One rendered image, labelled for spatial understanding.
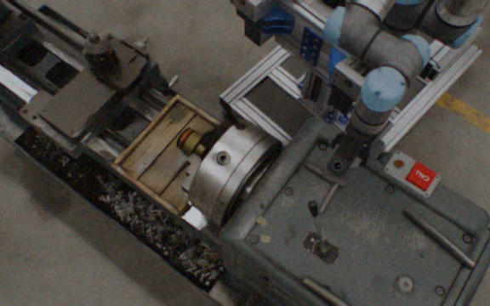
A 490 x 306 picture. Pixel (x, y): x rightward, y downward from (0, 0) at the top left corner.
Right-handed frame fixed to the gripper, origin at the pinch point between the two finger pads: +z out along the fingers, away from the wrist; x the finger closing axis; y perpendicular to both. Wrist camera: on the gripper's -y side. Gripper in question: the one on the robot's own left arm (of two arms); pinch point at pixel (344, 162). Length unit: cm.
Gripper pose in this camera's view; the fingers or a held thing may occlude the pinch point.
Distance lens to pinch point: 121.9
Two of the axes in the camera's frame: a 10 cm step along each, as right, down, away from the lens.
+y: 5.9, -7.3, 3.3
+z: -0.1, 4.1, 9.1
